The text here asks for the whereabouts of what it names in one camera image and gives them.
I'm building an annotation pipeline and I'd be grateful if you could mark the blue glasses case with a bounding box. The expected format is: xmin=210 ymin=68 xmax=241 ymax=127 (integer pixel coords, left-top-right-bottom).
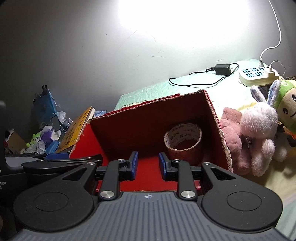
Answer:
xmin=46 ymin=140 xmax=60 ymax=154

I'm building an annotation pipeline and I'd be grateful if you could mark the small green alien toy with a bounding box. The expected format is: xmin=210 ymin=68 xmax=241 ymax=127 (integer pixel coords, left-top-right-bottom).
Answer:
xmin=26 ymin=132 xmax=42 ymax=148

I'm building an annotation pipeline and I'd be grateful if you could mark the brown packing tape roll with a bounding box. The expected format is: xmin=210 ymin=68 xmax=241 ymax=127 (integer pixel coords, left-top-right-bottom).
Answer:
xmin=164 ymin=123 xmax=204 ymax=166

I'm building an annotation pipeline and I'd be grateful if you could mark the purple toy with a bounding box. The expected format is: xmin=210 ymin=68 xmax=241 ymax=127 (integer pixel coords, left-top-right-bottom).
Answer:
xmin=41 ymin=131 xmax=53 ymax=146

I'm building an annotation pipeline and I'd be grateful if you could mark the large red cardboard box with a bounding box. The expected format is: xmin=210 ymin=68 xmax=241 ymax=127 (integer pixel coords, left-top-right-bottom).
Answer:
xmin=70 ymin=90 xmax=232 ymax=191

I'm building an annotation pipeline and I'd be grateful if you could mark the yellow book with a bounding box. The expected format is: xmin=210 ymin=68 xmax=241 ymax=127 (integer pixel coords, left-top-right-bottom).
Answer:
xmin=57 ymin=106 xmax=95 ymax=153

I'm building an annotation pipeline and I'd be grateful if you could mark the blue bag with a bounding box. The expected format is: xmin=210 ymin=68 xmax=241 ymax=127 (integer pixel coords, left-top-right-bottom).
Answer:
xmin=33 ymin=85 xmax=57 ymax=128

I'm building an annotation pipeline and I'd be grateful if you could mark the pink plush toy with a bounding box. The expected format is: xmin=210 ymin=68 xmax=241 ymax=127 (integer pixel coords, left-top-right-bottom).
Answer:
xmin=220 ymin=107 xmax=251 ymax=175

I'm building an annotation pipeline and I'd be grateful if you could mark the light green patterned pillow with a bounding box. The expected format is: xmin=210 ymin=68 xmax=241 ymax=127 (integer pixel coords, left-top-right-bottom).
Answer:
xmin=114 ymin=82 xmax=202 ymax=110

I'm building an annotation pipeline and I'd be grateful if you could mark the white bunny plush toy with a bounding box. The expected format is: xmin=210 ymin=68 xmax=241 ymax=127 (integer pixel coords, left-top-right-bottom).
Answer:
xmin=240 ymin=85 xmax=288 ymax=177

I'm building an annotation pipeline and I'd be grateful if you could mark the white power strip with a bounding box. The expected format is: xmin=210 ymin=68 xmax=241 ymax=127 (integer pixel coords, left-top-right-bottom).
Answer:
xmin=239 ymin=66 xmax=280 ymax=87

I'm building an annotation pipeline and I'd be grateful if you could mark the green cup plush toy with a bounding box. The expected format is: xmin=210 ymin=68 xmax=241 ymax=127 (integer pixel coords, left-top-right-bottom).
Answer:
xmin=267 ymin=80 xmax=295 ymax=148

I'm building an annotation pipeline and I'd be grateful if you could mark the black power adapter with cable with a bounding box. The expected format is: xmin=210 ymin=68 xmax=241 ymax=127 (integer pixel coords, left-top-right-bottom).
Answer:
xmin=168 ymin=63 xmax=239 ymax=88

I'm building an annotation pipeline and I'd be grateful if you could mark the white power cable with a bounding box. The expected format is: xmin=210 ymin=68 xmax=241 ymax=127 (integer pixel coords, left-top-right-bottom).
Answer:
xmin=259 ymin=0 xmax=287 ymax=77

